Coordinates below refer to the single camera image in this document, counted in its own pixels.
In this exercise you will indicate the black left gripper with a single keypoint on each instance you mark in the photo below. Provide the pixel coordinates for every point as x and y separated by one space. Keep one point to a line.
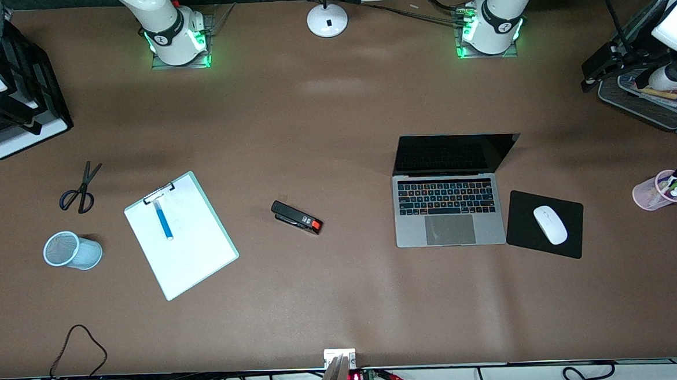
637 48

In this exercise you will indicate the blue marker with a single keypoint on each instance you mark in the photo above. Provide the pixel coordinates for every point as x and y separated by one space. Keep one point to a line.
164 222

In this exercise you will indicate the silver laptop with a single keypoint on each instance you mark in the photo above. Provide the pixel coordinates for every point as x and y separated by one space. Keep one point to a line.
449 230

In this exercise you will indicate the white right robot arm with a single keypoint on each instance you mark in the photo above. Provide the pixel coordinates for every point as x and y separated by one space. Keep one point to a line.
168 31

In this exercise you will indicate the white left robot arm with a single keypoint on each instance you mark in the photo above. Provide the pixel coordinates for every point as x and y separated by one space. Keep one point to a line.
497 19

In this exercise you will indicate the white paper stack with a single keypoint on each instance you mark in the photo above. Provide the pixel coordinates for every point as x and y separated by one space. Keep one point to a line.
29 139

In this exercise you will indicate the black stacked paper tray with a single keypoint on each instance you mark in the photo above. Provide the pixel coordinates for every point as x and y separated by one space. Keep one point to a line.
44 95

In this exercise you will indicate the yellow pencil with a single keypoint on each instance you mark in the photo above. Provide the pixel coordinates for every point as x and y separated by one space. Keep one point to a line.
658 93

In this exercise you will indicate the black mesh desk tray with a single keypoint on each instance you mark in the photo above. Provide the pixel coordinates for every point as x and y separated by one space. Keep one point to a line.
653 112

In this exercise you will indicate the black scissors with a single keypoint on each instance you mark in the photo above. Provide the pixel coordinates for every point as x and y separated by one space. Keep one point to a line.
85 189

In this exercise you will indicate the pink pen cup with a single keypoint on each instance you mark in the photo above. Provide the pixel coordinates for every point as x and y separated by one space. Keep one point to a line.
646 194

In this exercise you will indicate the blue mesh pen cup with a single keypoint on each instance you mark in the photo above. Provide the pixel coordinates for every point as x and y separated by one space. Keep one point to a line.
75 253

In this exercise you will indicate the white capped pen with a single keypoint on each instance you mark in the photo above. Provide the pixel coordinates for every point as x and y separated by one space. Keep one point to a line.
674 191

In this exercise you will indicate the white computer mouse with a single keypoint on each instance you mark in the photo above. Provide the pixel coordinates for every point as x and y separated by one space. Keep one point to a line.
550 225

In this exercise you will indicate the black mouse pad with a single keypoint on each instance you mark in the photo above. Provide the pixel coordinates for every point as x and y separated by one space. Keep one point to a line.
526 226

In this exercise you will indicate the white clipboard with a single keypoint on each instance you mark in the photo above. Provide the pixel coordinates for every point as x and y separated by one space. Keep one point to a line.
185 256

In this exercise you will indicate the white lamp base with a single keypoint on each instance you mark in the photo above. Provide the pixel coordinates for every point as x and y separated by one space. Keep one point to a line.
327 20

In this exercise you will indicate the black stapler red tip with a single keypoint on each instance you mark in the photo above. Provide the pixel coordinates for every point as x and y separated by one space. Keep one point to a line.
293 216

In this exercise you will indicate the circuit board red display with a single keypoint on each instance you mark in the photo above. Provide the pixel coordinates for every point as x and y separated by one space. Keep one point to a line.
355 378

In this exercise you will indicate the white post bracket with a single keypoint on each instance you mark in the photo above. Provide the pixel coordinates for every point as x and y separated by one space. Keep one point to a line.
331 354

